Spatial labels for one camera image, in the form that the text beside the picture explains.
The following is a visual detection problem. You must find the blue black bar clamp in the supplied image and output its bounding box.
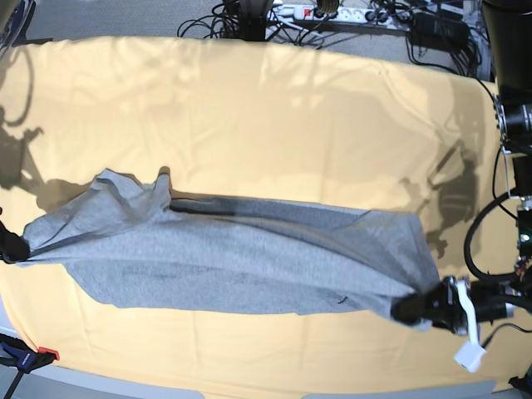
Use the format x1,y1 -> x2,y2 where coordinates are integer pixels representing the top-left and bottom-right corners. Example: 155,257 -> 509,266
1,334 -> 60,399

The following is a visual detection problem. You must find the yellow table cloth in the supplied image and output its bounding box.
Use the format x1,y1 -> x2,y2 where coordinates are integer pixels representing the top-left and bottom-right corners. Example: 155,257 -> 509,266
1,37 -> 531,398

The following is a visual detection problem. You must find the white power strip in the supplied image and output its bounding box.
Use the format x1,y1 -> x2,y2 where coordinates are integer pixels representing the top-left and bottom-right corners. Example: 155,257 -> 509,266
268,2 -> 410,32

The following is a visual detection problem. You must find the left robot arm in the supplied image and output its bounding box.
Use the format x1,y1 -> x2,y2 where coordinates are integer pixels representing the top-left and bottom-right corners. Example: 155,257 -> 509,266
391,1 -> 531,342

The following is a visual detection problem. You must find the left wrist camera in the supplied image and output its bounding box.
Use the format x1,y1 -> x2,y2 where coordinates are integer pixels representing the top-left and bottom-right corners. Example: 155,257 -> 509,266
454,341 -> 486,373

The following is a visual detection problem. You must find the black power adapter brick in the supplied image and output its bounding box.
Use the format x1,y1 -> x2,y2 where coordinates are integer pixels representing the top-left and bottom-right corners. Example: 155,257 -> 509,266
412,12 -> 470,45

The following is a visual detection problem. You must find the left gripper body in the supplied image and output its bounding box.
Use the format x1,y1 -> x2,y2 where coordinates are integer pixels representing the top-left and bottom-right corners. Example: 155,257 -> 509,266
442,276 -> 480,345

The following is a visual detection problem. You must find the black centre post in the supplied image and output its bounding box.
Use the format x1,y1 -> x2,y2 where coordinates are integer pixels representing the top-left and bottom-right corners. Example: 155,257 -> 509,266
239,0 -> 273,42

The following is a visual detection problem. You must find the grey t-shirt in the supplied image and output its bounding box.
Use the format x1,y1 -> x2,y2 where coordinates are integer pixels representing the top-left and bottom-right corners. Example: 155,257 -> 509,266
23,170 -> 439,318

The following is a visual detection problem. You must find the black clamp right corner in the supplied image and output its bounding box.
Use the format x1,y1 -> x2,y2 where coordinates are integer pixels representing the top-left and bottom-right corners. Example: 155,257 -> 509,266
508,367 -> 532,396

